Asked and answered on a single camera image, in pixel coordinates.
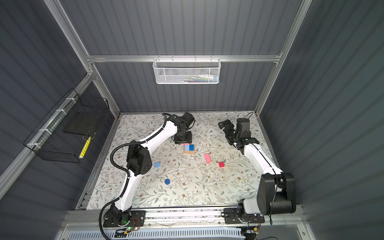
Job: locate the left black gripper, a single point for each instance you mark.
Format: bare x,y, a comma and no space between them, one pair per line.
189,140

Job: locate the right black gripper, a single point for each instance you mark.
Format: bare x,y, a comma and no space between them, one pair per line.
227,130

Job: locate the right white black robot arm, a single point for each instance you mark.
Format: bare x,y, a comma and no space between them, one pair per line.
276,192

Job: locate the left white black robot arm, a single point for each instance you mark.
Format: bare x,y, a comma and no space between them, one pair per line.
139,161

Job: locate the floral patterned table mat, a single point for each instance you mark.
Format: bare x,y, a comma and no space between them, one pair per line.
193,181

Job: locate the markers in white basket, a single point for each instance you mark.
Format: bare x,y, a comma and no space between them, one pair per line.
200,79

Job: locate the black pad in basket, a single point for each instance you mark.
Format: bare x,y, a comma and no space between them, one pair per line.
83,124

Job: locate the yellow marker in basket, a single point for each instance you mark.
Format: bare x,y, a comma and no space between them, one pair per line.
85,148

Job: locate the white wire mesh basket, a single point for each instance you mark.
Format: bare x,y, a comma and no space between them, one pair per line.
169,73

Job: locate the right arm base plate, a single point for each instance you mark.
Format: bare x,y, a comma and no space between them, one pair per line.
232,216

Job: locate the white ventilated cable duct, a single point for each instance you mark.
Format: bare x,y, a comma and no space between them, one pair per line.
177,234

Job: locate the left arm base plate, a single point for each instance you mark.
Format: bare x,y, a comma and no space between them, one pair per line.
136,218

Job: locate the black wire basket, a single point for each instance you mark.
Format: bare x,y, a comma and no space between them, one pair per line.
67,134

